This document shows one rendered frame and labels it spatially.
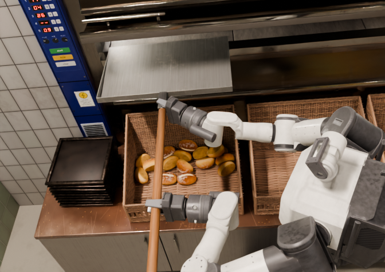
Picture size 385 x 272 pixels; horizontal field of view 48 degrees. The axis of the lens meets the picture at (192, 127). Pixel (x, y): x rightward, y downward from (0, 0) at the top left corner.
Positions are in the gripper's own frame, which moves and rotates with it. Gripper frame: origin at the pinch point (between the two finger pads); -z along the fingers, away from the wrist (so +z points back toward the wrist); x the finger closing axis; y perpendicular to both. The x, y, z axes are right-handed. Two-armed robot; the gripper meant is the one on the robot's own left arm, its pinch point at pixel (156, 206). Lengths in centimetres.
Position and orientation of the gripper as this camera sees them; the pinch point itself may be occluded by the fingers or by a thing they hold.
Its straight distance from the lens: 140.0
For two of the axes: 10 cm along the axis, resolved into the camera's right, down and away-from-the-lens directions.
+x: 1.2, 6.6, 7.4
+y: 1.3, -7.5, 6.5
